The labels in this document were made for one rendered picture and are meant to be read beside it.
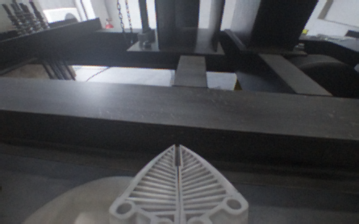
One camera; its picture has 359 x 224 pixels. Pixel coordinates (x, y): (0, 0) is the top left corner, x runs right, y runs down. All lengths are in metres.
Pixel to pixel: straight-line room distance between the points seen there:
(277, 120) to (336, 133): 0.10
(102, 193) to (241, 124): 0.48
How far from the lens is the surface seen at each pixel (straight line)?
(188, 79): 0.40
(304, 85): 0.51
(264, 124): 0.30
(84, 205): 0.61
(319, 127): 0.37
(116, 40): 1.20
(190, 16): 1.19
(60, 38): 0.99
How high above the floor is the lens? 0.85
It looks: 42 degrees down
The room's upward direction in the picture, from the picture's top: straight up
